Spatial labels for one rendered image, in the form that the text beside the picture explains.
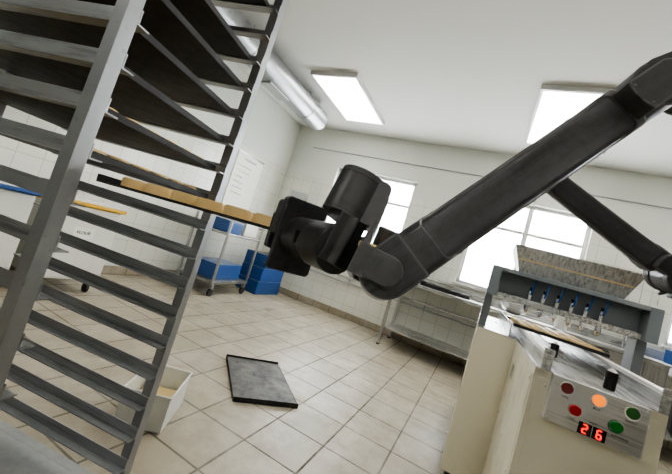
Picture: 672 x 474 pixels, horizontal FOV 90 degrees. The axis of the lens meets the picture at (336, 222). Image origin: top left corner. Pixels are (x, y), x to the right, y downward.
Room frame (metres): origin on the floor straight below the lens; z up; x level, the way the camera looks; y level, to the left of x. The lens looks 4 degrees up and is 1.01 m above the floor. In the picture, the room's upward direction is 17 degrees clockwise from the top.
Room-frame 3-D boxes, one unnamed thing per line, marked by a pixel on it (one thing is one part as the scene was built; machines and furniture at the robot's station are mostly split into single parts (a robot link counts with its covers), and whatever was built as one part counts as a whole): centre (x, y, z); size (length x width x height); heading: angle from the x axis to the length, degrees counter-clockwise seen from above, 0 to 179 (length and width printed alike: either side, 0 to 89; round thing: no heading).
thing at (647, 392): (1.85, -1.46, 0.87); 2.01 x 0.03 x 0.07; 154
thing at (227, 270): (4.59, 1.34, 0.29); 0.56 x 0.38 x 0.20; 163
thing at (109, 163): (0.90, 0.73, 1.05); 0.60 x 0.40 x 0.01; 76
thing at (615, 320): (1.81, -1.28, 1.01); 0.72 x 0.33 x 0.34; 64
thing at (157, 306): (1.09, 0.68, 0.69); 0.64 x 0.03 x 0.03; 76
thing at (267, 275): (5.42, 0.88, 0.30); 0.60 x 0.40 x 0.20; 155
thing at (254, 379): (2.36, 0.19, 0.02); 0.60 x 0.40 x 0.03; 21
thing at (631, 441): (1.03, -0.90, 0.77); 0.24 x 0.04 x 0.14; 64
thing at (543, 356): (1.97, -1.20, 0.87); 2.01 x 0.03 x 0.07; 154
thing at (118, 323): (1.09, 0.68, 0.60); 0.64 x 0.03 x 0.03; 76
